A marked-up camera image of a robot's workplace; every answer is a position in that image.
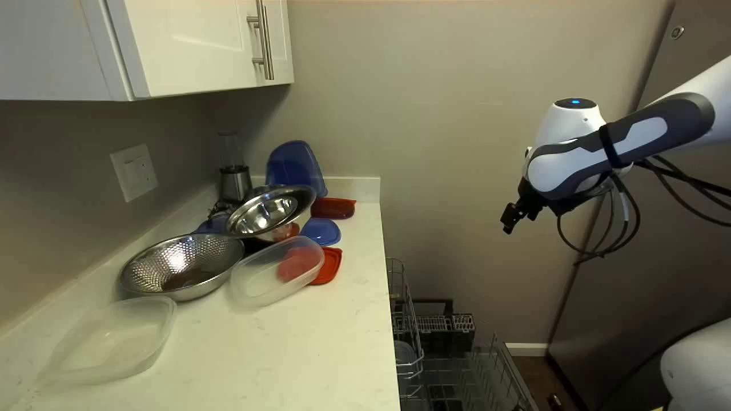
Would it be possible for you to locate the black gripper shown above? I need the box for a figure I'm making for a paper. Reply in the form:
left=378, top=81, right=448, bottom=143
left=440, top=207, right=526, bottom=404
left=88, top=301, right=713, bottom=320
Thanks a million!
left=498, top=177, right=545, bottom=234

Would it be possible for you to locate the wire dish rack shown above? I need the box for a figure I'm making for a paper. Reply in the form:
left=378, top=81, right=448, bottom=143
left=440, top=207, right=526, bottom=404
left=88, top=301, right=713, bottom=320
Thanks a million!
left=416, top=338, right=539, bottom=411
left=386, top=258, right=426, bottom=402

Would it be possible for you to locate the small red plastic dish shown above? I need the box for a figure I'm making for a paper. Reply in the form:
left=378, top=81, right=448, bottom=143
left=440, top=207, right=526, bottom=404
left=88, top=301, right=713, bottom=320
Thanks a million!
left=269, top=222, right=301, bottom=243

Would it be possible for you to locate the dark cutlery basket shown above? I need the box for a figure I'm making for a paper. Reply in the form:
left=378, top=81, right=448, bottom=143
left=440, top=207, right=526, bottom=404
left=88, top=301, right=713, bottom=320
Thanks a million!
left=408, top=297, right=476, bottom=356

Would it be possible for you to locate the white baseboard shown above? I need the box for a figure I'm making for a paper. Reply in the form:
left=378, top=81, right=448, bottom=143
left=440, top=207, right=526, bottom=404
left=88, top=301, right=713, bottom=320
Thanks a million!
left=504, top=339, right=551, bottom=361

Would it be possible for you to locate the tall grey panel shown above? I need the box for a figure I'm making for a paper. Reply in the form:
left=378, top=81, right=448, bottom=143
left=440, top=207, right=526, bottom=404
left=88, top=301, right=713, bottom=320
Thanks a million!
left=545, top=0, right=731, bottom=411

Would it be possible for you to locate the red plastic container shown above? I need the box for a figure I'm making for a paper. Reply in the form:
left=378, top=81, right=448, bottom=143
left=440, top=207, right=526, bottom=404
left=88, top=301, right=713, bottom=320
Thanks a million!
left=307, top=194, right=358, bottom=222

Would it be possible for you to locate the red plastic plate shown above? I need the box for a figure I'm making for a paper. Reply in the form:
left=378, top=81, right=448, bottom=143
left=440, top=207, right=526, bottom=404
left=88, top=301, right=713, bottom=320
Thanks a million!
left=273, top=243, right=345, bottom=288

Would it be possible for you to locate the blue plastic lid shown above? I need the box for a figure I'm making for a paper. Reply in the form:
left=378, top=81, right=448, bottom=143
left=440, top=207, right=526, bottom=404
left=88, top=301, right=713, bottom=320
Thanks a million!
left=299, top=217, right=343, bottom=249

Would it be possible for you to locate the blue plastic container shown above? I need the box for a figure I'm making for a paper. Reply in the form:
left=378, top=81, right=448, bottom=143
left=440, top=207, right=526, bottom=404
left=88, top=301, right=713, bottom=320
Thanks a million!
left=265, top=138, right=329, bottom=201

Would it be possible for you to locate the small steel bowl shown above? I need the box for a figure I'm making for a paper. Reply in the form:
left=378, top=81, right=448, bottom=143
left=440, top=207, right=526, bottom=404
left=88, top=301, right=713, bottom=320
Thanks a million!
left=225, top=184, right=317, bottom=237

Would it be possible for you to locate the clear plastic container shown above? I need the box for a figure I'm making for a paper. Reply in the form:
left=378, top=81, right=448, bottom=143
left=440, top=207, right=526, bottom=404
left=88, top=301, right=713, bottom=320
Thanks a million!
left=46, top=294, right=178, bottom=385
left=225, top=232, right=326, bottom=310

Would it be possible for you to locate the steel blender canister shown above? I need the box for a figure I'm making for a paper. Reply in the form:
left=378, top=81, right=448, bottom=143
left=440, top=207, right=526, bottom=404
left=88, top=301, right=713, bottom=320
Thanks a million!
left=217, top=162, right=256, bottom=206

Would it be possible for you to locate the large steel bowl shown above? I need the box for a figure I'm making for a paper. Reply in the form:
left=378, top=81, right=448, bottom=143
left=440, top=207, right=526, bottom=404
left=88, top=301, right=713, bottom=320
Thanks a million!
left=119, top=231, right=247, bottom=304

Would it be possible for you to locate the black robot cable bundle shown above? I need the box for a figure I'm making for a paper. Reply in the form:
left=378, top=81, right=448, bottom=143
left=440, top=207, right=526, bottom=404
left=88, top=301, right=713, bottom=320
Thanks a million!
left=554, top=154, right=731, bottom=264

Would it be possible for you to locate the silver cabinet handle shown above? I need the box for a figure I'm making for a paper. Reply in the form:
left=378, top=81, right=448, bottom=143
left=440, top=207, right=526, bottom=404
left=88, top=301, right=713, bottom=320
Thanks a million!
left=243, top=0, right=275, bottom=81

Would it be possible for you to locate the white wall cabinet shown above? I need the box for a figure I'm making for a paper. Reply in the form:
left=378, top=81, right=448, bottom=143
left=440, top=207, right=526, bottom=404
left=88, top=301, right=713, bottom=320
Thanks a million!
left=0, top=0, right=297, bottom=103

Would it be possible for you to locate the white wall outlet plate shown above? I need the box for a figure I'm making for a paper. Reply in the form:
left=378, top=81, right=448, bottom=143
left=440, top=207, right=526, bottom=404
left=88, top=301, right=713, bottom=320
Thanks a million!
left=108, top=141, right=159, bottom=206

